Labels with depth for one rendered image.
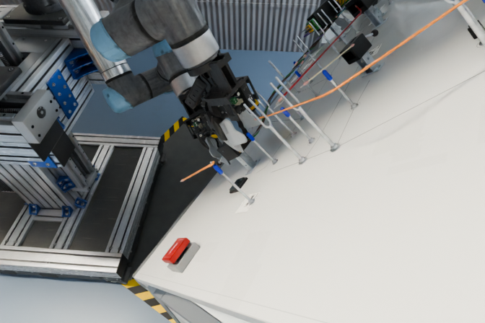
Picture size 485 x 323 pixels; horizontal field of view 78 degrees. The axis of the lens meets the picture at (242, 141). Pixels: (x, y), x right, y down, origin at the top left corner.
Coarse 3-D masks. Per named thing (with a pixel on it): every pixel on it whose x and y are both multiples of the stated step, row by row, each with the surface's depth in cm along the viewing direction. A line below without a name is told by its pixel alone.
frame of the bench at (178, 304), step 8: (160, 296) 80; (168, 296) 80; (176, 296) 80; (168, 304) 79; (176, 304) 79; (184, 304) 79; (192, 304) 79; (168, 312) 97; (176, 312) 79; (184, 312) 78; (192, 312) 78; (200, 312) 78; (176, 320) 103; (192, 320) 76; (200, 320) 76; (208, 320) 76; (216, 320) 76
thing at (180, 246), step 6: (180, 240) 57; (186, 240) 56; (174, 246) 57; (180, 246) 55; (186, 246) 56; (168, 252) 57; (174, 252) 54; (180, 252) 55; (162, 258) 57; (168, 258) 54; (174, 258) 54
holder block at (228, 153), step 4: (224, 144) 67; (220, 148) 69; (224, 148) 68; (228, 148) 67; (220, 152) 70; (224, 152) 69; (228, 152) 68; (232, 152) 67; (236, 152) 66; (240, 152) 67; (224, 156) 70; (228, 156) 69; (232, 156) 68; (236, 156) 67; (228, 160) 71
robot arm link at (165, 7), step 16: (144, 0) 46; (160, 0) 45; (176, 0) 46; (192, 0) 48; (144, 16) 47; (160, 16) 46; (176, 16) 46; (192, 16) 47; (160, 32) 49; (176, 32) 48; (192, 32) 48
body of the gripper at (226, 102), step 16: (208, 64) 51; (224, 64) 51; (208, 80) 55; (224, 80) 52; (240, 80) 54; (208, 96) 56; (224, 96) 54; (240, 96) 56; (256, 96) 58; (224, 112) 57; (240, 112) 57
